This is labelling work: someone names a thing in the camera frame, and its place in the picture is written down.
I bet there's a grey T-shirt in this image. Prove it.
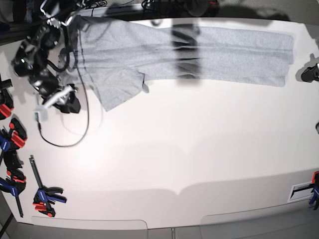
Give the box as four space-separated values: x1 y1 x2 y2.
59 16 294 111

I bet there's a dark object at right edge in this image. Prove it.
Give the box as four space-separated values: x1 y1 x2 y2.
315 122 319 134

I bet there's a clamp at lower left edge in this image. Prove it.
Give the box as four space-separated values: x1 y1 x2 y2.
0 150 26 218

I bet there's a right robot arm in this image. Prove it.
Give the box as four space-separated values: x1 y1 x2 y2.
11 0 86 114

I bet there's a clamp at upper left edge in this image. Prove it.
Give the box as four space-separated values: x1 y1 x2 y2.
0 79 14 120

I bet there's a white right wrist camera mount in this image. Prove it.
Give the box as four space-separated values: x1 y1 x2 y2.
33 86 73 123

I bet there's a clamp at middle left edge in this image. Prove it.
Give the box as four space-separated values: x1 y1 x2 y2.
0 117 27 162

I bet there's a bar clamp on table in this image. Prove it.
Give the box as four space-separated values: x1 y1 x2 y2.
29 155 67 218

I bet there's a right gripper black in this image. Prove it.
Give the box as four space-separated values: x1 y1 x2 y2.
53 84 81 114

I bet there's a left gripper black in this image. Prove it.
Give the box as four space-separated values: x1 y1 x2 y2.
301 63 319 82

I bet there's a blue clamp at right edge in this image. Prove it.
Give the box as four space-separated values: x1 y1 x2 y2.
309 171 319 211

